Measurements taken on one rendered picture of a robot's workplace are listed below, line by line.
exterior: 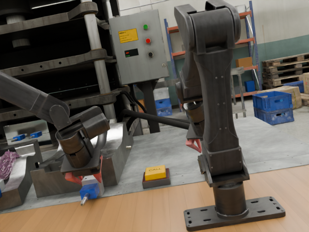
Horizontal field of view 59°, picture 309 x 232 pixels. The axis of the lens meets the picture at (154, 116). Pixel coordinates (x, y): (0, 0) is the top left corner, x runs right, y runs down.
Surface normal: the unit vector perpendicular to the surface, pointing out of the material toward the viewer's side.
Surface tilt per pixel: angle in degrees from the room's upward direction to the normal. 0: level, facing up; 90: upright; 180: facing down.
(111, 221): 0
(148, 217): 0
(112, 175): 90
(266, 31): 90
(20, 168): 29
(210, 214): 0
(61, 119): 90
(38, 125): 90
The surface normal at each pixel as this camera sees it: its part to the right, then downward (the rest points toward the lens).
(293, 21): -0.11, 0.18
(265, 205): -0.18, -0.97
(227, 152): 0.09, 0.33
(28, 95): 0.29, -0.05
